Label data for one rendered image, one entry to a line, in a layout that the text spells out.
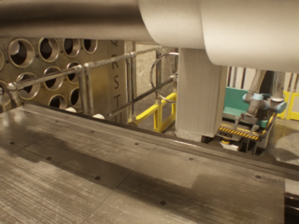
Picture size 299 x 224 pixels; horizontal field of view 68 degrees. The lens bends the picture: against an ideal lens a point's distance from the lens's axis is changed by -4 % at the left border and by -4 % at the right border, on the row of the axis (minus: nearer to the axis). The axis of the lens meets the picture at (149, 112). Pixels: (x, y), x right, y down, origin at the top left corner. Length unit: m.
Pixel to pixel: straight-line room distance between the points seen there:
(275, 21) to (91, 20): 0.27
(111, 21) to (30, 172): 0.44
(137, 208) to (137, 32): 0.34
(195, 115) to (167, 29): 0.20
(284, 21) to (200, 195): 0.41
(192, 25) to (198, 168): 0.42
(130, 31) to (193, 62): 0.13
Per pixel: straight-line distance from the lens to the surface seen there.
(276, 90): 2.17
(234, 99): 2.50
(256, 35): 0.25
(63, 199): 0.56
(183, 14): 0.28
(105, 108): 3.12
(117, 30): 0.38
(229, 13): 0.24
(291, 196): 0.62
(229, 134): 2.35
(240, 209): 0.54
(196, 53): 0.42
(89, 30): 0.42
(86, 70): 1.54
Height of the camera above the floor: 1.29
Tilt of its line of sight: 22 degrees down
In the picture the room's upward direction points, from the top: straight up
